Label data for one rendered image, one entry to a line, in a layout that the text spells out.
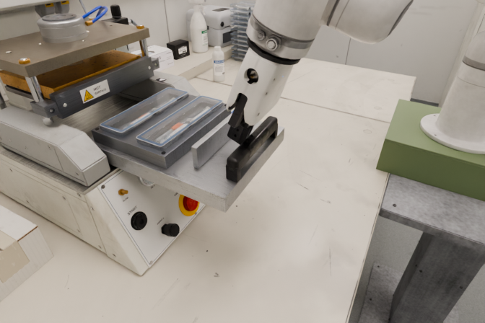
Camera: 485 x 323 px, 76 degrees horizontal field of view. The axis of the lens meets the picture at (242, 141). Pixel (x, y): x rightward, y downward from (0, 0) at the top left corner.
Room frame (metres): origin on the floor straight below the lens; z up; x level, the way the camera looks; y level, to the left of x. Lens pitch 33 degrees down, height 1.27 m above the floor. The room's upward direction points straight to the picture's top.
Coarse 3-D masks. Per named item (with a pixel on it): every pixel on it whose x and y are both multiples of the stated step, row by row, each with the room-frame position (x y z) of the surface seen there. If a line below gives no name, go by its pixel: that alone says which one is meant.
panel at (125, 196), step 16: (112, 176) 0.42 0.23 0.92; (128, 176) 0.44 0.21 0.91; (112, 192) 0.40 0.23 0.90; (128, 192) 0.42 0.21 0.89; (144, 192) 0.44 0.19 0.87; (160, 192) 0.46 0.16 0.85; (112, 208) 0.38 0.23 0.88; (128, 208) 0.40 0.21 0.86; (144, 208) 0.42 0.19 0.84; (160, 208) 0.44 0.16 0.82; (176, 208) 0.46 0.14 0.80; (128, 224) 0.38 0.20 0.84; (160, 224) 0.42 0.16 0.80; (144, 240) 0.38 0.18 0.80; (160, 240) 0.40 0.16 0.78; (144, 256) 0.36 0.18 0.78
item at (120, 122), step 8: (168, 88) 0.61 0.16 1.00; (152, 96) 0.57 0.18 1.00; (160, 96) 0.57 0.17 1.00; (168, 96) 0.57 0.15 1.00; (176, 96) 0.57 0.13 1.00; (144, 104) 0.54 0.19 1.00; (152, 104) 0.54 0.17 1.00; (160, 104) 0.54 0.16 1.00; (168, 104) 0.54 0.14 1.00; (128, 112) 0.50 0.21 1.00; (136, 112) 0.50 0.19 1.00; (144, 112) 0.50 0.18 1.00; (152, 112) 0.50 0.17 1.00; (112, 120) 0.47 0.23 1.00; (120, 120) 0.47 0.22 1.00; (128, 120) 0.47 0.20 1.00; (136, 120) 0.47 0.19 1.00; (112, 128) 0.45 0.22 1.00; (120, 128) 0.45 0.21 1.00
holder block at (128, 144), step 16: (192, 96) 0.59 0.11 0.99; (224, 112) 0.53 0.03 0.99; (96, 128) 0.46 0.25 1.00; (144, 128) 0.46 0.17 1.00; (208, 128) 0.48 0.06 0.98; (112, 144) 0.43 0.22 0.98; (128, 144) 0.41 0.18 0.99; (176, 144) 0.41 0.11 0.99; (192, 144) 0.44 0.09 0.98; (144, 160) 0.40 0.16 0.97; (160, 160) 0.38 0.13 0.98; (176, 160) 0.40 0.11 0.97
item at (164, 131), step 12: (204, 96) 0.57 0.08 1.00; (180, 108) 0.52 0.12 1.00; (192, 108) 0.52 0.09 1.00; (204, 108) 0.52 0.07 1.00; (168, 120) 0.47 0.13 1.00; (180, 120) 0.47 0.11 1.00; (192, 120) 0.47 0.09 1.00; (144, 132) 0.43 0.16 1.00; (156, 132) 0.43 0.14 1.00; (168, 132) 0.43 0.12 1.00; (156, 144) 0.40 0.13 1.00
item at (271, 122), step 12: (264, 120) 0.46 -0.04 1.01; (276, 120) 0.47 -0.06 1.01; (264, 132) 0.43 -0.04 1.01; (276, 132) 0.47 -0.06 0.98; (240, 144) 0.39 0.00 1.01; (252, 144) 0.39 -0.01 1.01; (228, 156) 0.36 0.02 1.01; (240, 156) 0.36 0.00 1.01; (228, 168) 0.35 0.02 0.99; (240, 168) 0.35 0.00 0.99
